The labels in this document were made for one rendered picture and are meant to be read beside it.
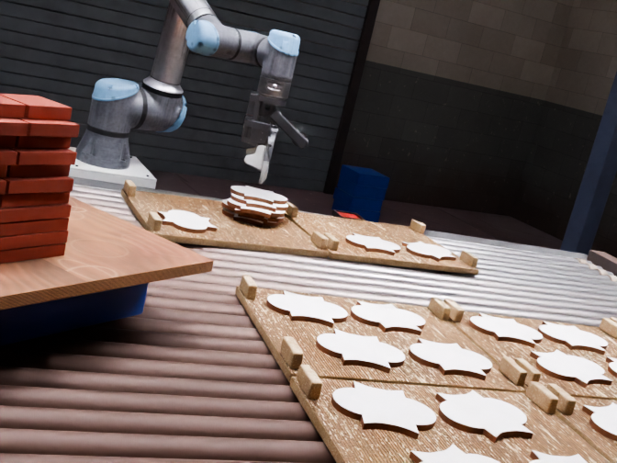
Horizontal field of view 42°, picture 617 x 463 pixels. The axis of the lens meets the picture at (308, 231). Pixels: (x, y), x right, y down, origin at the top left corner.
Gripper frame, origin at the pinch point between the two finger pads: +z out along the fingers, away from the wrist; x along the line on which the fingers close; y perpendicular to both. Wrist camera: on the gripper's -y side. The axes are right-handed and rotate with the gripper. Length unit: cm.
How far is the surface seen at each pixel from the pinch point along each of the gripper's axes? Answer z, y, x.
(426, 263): 9.6, -42.4, 9.5
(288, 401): 12, -7, 91
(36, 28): 9, 173, -432
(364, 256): 9.7, -26.2, 15.3
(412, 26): -60, -121, -562
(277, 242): 9.6, -5.7, 19.5
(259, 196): 3.4, 0.1, 3.4
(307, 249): 9.6, -12.4, 19.6
